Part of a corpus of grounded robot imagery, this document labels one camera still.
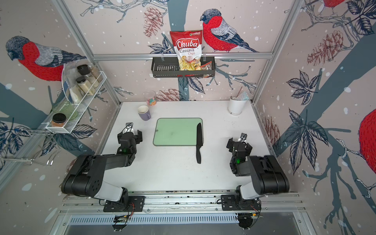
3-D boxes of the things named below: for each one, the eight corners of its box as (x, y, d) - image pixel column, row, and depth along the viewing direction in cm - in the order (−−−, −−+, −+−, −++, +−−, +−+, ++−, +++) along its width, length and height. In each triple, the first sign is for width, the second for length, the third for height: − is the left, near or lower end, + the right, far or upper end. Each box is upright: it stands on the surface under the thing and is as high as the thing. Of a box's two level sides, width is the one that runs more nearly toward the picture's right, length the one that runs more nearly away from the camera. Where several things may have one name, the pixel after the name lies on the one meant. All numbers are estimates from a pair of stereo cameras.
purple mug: (139, 120, 110) (135, 114, 104) (141, 112, 116) (138, 105, 110) (151, 120, 110) (149, 114, 104) (153, 111, 116) (151, 105, 110)
